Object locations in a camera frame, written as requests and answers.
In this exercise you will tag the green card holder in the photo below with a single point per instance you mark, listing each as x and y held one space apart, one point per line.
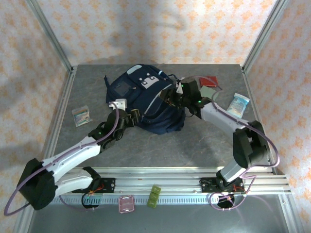
206 92

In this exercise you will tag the navy blue backpack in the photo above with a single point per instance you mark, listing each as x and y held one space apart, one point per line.
145 102

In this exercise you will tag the red wallet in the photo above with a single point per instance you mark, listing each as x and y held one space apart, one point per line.
209 81

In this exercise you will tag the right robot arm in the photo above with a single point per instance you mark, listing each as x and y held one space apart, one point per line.
218 114

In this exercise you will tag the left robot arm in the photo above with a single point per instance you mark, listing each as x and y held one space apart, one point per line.
73 151

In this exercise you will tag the clear box of coloured clips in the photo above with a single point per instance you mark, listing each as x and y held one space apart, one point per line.
82 116

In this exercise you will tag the blue white tissue packet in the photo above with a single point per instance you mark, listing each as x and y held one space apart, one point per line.
238 106

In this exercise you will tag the green square block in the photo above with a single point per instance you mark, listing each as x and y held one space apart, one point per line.
156 189
151 203
153 196

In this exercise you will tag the pink square device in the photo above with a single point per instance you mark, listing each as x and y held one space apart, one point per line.
126 204

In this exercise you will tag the grey metal shelf panel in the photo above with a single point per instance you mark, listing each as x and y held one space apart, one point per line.
184 221

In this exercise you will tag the aluminium side rail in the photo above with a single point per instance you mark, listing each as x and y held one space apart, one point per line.
64 97
247 82

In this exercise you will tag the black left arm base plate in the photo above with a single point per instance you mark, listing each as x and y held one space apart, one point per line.
109 183

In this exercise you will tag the aluminium cross rail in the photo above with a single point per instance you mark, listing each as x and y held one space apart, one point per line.
155 178

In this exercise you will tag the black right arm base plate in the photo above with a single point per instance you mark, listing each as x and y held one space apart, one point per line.
206 184

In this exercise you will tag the aluminium frame post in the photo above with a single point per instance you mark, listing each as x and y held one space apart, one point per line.
263 36
52 36

